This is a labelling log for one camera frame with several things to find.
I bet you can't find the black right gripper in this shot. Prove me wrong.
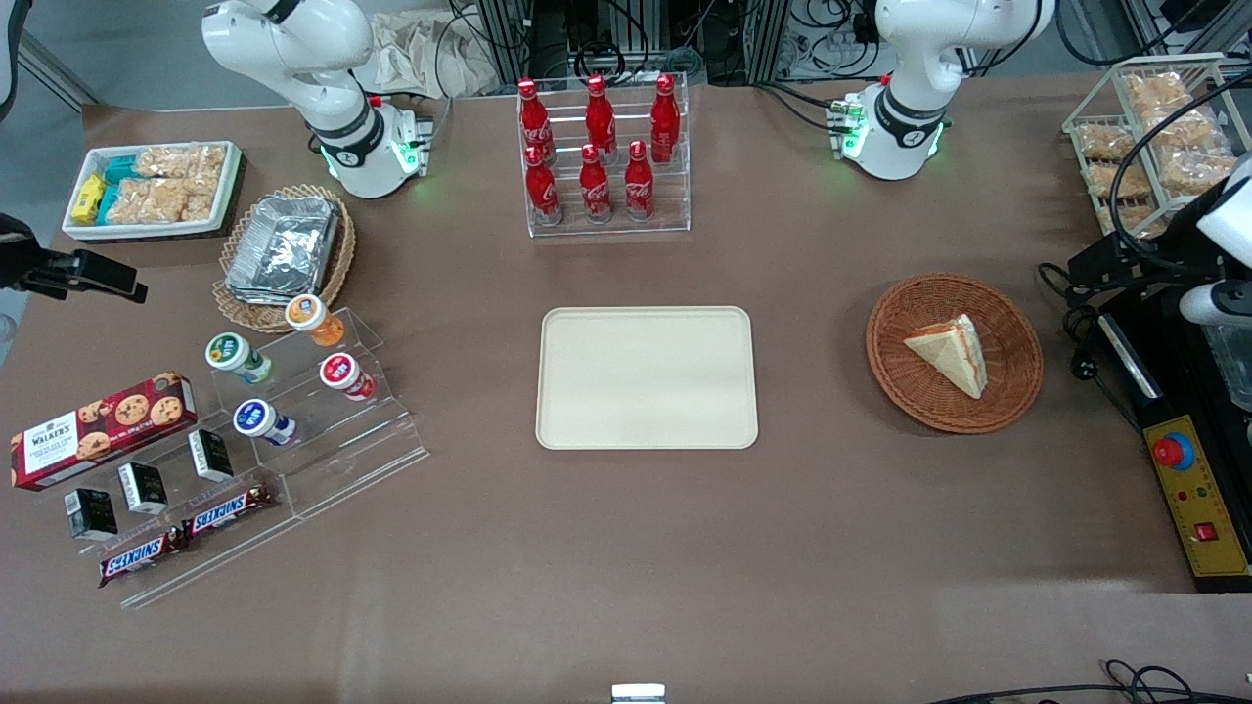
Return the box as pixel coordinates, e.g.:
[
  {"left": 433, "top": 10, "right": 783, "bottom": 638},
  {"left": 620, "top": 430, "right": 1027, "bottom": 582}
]
[{"left": 0, "top": 213, "right": 149, "bottom": 304}]

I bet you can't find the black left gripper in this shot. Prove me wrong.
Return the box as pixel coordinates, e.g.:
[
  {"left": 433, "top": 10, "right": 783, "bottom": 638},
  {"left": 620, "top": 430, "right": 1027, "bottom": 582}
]
[{"left": 1068, "top": 191, "right": 1226, "bottom": 290}]

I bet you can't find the triangular white bread sandwich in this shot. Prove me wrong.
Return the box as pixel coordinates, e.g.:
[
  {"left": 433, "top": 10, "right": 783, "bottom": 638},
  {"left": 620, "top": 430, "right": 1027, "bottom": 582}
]
[{"left": 903, "top": 313, "right": 989, "bottom": 400}]

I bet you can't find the light oval wicker basket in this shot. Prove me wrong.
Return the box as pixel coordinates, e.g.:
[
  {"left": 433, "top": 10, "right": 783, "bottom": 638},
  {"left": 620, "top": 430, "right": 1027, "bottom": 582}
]
[{"left": 212, "top": 184, "right": 357, "bottom": 334}]

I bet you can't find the white rectangular snack tray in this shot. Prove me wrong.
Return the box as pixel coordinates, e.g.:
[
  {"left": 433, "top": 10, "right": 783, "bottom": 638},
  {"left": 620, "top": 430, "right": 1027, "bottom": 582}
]
[{"left": 61, "top": 140, "right": 244, "bottom": 242}]

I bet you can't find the brown round wicker basket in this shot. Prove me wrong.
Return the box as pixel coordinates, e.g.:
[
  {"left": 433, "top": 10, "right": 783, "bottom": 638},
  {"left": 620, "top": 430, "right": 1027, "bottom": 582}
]
[{"left": 866, "top": 272, "right": 1045, "bottom": 435}]

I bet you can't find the beige rectangular tray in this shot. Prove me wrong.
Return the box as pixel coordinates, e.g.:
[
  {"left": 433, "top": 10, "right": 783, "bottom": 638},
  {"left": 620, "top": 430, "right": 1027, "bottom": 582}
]
[{"left": 535, "top": 306, "right": 760, "bottom": 451}]

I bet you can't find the clear bag of fried snacks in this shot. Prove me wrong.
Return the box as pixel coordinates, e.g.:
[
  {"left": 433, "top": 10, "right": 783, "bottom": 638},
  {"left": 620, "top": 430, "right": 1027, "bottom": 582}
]
[
  {"left": 1123, "top": 73, "right": 1194, "bottom": 111},
  {"left": 1088, "top": 161, "right": 1153, "bottom": 200},
  {"left": 1097, "top": 202, "right": 1167, "bottom": 238},
  {"left": 1159, "top": 150, "right": 1239, "bottom": 195},
  {"left": 1076, "top": 124, "right": 1139, "bottom": 161},
  {"left": 1140, "top": 108, "right": 1219, "bottom": 149}
]

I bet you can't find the clear bag of rice crackers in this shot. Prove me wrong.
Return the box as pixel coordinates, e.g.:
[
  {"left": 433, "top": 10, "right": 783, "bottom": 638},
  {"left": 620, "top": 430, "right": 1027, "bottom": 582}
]
[
  {"left": 106, "top": 178, "right": 218, "bottom": 225},
  {"left": 137, "top": 145, "right": 228, "bottom": 181}
]

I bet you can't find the green lid yogurt cup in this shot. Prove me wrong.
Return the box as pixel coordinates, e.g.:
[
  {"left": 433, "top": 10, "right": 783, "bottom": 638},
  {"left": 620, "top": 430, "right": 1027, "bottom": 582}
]
[{"left": 205, "top": 332, "right": 274, "bottom": 384}]

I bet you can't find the black tabletop appliance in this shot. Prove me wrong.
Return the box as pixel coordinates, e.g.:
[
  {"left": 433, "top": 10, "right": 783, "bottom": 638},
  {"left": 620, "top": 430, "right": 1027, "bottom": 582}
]
[{"left": 1097, "top": 284, "right": 1252, "bottom": 594}]

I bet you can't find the red Walkers cookie box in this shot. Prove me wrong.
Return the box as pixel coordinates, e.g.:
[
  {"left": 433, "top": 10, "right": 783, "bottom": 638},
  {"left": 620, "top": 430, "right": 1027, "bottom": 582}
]
[{"left": 10, "top": 372, "right": 199, "bottom": 492}]

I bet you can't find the clear plastic container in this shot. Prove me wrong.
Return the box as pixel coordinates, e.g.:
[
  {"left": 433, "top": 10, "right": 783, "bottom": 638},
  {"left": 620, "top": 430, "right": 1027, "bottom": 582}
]
[{"left": 1198, "top": 318, "right": 1252, "bottom": 412}]

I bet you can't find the stack of foil trays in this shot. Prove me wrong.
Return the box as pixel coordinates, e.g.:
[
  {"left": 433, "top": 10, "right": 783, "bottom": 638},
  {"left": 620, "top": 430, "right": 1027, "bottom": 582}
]
[{"left": 225, "top": 196, "right": 341, "bottom": 304}]

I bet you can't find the small black box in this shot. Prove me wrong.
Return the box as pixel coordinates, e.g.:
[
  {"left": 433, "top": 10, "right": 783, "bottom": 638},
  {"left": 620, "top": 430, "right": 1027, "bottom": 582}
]
[
  {"left": 117, "top": 462, "right": 169, "bottom": 515},
  {"left": 65, "top": 487, "right": 118, "bottom": 542},
  {"left": 188, "top": 428, "right": 235, "bottom": 482}
]

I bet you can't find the orange lid yogurt cup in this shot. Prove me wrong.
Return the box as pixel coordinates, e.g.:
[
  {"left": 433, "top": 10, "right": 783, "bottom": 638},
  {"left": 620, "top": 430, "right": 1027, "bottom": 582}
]
[{"left": 286, "top": 294, "right": 345, "bottom": 348}]

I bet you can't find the blue lid yogurt cup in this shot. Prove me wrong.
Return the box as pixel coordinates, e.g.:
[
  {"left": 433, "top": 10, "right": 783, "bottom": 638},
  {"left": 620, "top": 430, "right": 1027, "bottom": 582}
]
[{"left": 233, "top": 399, "right": 297, "bottom": 447}]

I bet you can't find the red lid yogurt cup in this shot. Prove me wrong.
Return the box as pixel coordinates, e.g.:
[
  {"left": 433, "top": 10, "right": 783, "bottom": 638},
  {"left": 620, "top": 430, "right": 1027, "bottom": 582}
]
[{"left": 320, "top": 353, "right": 377, "bottom": 402}]

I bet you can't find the Snickers chocolate bar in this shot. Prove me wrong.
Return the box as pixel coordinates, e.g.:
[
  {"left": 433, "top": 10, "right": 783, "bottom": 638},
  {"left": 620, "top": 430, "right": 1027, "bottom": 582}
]
[
  {"left": 181, "top": 482, "right": 275, "bottom": 541},
  {"left": 98, "top": 528, "right": 189, "bottom": 588}
]

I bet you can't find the yellow emergency stop control box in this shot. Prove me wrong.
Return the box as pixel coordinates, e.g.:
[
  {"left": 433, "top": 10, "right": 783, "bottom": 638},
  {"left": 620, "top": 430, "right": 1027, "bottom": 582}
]
[{"left": 1142, "top": 415, "right": 1252, "bottom": 580}]

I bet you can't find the clear acrylic stepped display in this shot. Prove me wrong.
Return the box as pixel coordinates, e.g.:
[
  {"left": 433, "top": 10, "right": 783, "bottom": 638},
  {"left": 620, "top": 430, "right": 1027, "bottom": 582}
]
[
  {"left": 39, "top": 420, "right": 306, "bottom": 609},
  {"left": 208, "top": 308, "right": 431, "bottom": 519}
]

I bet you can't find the beige cloth bag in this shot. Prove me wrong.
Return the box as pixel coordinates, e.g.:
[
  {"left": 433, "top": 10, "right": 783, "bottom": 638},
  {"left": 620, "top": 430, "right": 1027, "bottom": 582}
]
[{"left": 354, "top": 12, "right": 500, "bottom": 99}]

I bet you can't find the clear acrylic bottle rack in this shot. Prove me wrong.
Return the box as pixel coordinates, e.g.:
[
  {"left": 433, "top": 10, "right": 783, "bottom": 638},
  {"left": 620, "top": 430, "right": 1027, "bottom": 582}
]
[{"left": 516, "top": 71, "right": 693, "bottom": 239}]

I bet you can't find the red cola bottle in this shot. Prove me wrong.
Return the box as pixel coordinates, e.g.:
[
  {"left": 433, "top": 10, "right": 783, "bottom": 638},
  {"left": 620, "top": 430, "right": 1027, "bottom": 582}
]
[
  {"left": 525, "top": 145, "right": 563, "bottom": 227},
  {"left": 650, "top": 73, "right": 682, "bottom": 165},
  {"left": 579, "top": 144, "right": 614, "bottom": 225},
  {"left": 585, "top": 74, "right": 619, "bottom": 163},
  {"left": 517, "top": 78, "right": 557, "bottom": 163},
  {"left": 624, "top": 140, "right": 656, "bottom": 222}
]

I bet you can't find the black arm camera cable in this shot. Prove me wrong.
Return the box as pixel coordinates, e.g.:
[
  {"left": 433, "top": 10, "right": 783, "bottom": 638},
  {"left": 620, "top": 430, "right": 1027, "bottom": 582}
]
[{"left": 1108, "top": 66, "right": 1252, "bottom": 277}]

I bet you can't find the black power cable with plug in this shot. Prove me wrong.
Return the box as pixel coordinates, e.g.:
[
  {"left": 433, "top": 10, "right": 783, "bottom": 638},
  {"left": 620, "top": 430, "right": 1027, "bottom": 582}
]
[{"left": 1037, "top": 262, "right": 1147, "bottom": 431}]

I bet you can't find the white wire snack rack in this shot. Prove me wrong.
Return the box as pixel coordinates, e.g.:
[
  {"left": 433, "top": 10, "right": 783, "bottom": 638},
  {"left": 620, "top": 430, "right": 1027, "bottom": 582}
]
[{"left": 1062, "top": 53, "right": 1252, "bottom": 241}]

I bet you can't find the aluminium frame equipment rack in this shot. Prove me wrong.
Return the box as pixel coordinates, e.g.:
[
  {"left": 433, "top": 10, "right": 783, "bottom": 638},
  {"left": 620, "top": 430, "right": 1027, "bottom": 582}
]
[{"left": 474, "top": 0, "right": 881, "bottom": 87}]

